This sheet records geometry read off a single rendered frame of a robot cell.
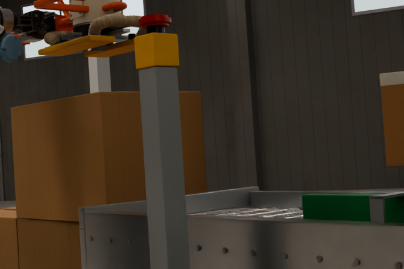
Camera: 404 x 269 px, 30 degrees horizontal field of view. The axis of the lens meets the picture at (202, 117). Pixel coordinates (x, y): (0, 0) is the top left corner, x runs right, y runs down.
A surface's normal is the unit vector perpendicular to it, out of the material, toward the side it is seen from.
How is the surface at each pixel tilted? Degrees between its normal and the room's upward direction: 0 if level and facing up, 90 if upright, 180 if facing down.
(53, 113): 90
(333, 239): 90
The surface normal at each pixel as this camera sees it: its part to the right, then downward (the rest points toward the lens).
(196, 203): 0.66, -0.07
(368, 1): -0.45, 0.00
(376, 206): -0.75, 0.02
